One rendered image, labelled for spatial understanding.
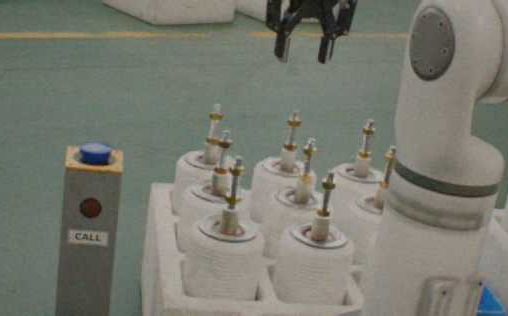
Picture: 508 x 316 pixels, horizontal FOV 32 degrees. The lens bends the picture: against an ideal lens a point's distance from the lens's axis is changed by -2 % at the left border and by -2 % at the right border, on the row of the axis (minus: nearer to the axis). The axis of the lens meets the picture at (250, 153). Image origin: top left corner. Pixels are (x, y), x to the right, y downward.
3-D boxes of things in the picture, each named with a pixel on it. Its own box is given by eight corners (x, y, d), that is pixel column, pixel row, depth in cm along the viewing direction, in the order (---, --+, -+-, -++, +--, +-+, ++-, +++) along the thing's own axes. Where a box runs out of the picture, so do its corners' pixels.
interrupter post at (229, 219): (233, 237, 110) (237, 213, 109) (215, 232, 111) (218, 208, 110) (239, 230, 112) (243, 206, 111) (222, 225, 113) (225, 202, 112)
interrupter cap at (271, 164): (292, 159, 141) (293, 155, 140) (320, 177, 135) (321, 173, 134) (252, 162, 136) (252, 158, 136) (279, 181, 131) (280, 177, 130)
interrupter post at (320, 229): (314, 242, 112) (319, 219, 111) (306, 234, 114) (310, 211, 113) (331, 241, 113) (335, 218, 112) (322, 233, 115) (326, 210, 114)
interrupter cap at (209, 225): (246, 250, 107) (246, 245, 107) (188, 234, 109) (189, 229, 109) (265, 228, 114) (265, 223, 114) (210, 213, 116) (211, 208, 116)
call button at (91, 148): (110, 169, 109) (111, 153, 108) (77, 166, 108) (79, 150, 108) (110, 157, 113) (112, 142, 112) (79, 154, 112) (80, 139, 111)
